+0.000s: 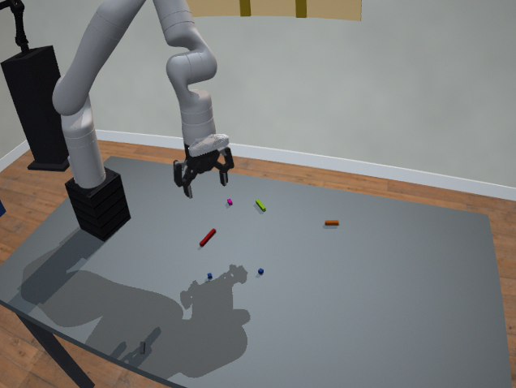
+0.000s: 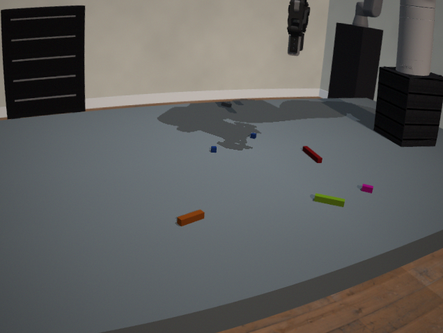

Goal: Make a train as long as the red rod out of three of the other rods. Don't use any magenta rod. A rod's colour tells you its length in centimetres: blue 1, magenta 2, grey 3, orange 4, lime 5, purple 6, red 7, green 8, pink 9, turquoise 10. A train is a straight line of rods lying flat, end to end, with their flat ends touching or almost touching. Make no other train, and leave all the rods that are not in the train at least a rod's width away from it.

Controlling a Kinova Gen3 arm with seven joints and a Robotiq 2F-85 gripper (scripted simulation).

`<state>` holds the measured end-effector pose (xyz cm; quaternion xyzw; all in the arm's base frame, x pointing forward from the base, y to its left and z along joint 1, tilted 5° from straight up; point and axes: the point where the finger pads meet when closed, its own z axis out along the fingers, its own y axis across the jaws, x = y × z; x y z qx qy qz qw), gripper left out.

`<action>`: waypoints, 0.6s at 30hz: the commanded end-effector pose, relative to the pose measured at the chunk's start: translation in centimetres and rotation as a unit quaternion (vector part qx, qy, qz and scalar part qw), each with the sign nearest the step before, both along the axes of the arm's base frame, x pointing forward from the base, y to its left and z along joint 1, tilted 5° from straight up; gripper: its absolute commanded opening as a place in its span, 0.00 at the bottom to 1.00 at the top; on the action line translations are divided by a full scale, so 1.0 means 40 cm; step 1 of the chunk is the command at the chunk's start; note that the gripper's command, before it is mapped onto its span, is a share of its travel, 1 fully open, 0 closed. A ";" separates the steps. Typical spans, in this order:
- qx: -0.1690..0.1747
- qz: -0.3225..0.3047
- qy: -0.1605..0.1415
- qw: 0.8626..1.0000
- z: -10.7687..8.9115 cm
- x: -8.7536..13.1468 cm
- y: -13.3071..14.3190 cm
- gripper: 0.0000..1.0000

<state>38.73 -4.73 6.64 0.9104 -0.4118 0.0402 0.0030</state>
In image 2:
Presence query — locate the magenta block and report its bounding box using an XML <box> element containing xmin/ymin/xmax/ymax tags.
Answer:
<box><xmin>362</xmin><ymin>184</ymin><xmax>373</xmax><ymax>193</ymax></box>

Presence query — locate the lime green rod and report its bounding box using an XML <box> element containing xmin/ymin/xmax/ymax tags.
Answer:
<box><xmin>314</xmin><ymin>194</ymin><xmax>345</xmax><ymax>207</ymax></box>

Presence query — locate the orange rod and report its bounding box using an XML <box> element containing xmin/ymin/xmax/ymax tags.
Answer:
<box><xmin>177</xmin><ymin>210</ymin><xmax>205</xmax><ymax>226</ymax></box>

